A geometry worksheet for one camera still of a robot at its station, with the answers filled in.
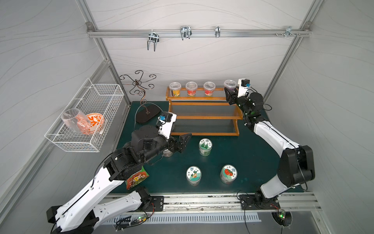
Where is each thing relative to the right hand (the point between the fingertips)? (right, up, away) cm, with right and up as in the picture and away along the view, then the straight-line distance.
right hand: (231, 85), depth 78 cm
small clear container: (-12, -1, +4) cm, 12 cm away
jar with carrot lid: (-21, -48, -4) cm, 53 cm away
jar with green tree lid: (-14, -36, +8) cm, 39 cm away
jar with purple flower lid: (-36, -40, +10) cm, 55 cm away
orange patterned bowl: (-66, -20, -11) cm, 70 cm away
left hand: (-26, -23, -20) cm, 40 cm away
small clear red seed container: (-22, -1, +3) cm, 22 cm away
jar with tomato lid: (-2, -48, -3) cm, 48 cm away
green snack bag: (-52, -52, 0) cm, 73 cm away
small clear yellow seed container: (-31, -1, +2) cm, 31 cm away
